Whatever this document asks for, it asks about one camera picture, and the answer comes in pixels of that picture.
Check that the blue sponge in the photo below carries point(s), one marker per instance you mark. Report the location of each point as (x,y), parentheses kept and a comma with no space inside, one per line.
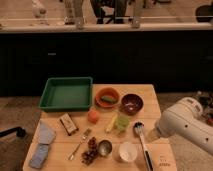
(39,156)

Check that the metal fork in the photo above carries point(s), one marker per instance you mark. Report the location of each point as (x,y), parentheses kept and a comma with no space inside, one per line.
(83,138)

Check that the orange fruit toy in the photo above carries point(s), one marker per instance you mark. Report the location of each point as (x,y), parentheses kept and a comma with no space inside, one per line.
(93,116)

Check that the green pickle toy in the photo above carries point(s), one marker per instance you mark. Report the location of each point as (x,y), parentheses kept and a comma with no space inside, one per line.
(108,99)

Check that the purple grape bunch toy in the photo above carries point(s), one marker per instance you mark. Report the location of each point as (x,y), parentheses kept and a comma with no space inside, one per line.
(91,153)

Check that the green plastic cup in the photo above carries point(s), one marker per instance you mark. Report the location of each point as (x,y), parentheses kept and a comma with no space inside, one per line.
(122,123)

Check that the black office chair base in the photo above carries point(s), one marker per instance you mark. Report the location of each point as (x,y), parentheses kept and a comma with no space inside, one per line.
(18,131)

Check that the wooden table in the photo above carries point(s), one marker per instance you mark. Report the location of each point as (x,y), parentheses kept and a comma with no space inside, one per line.
(63,145)

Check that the black white dish brush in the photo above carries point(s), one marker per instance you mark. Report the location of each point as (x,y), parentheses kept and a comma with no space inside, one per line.
(138,129)

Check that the grey folded cloth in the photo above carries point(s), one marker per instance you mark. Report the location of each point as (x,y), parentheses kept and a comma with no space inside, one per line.
(46,134)

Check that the yellow banana toy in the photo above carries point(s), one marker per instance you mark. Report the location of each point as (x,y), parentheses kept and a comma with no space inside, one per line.
(111,124)

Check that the green plastic tray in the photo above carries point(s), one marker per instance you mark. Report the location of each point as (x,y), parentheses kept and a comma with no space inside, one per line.
(67,94)

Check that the white paper cup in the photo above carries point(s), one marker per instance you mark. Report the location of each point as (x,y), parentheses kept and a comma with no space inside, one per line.
(128,152)

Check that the brown chocolate bar box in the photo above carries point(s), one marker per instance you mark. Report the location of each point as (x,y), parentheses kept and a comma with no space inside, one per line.
(68,124)

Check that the orange bowl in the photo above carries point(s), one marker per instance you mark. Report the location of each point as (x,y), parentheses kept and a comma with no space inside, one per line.
(107,92)

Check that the dark brown bowl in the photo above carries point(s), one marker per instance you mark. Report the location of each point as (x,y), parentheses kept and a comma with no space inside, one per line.
(131,104)

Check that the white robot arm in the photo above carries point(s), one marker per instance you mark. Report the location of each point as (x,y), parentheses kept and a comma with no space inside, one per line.
(183,118)

